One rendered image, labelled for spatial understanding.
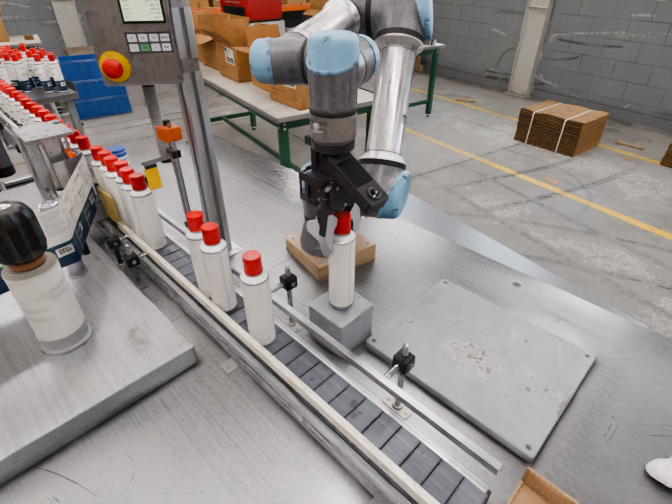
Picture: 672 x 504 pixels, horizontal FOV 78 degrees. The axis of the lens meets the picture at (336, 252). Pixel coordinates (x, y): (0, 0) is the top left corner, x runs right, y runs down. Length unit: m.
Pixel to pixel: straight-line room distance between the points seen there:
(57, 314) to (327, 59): 0.65
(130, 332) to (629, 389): 0.99
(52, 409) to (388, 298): 0.70
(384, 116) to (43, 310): 0.79
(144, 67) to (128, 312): 0.52
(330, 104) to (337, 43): 0.08
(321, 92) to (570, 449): 0.70
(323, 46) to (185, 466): 0.68
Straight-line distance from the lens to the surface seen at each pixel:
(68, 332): 0.95
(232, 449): 0.79
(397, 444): 0.72
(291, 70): 0.77
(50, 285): 0.89
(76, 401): 0.88
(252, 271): 0.73
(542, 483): 0.77
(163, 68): 1.02
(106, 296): 1.08
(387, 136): 0.99
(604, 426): 0.92
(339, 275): 0.79
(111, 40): 1.03
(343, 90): 0.64
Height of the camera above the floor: 1.50
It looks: 35 degrees down
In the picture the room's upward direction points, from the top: straight up
